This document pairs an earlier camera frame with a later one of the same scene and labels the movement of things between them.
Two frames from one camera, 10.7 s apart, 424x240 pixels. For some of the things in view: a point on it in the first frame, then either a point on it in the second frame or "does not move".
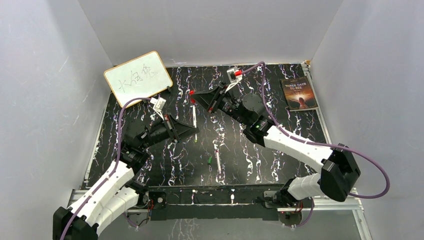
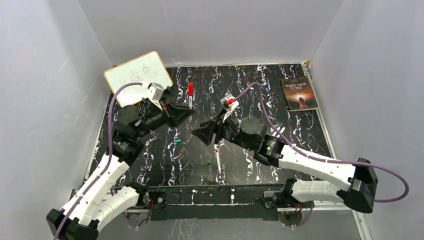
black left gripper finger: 179,131 → 178,113
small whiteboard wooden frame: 141,77 does not move
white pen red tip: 218,162 does not move
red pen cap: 192,92 → 190,89
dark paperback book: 299,94 does not move
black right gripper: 211,99 → 207,129
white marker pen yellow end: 194,121 → 190,102
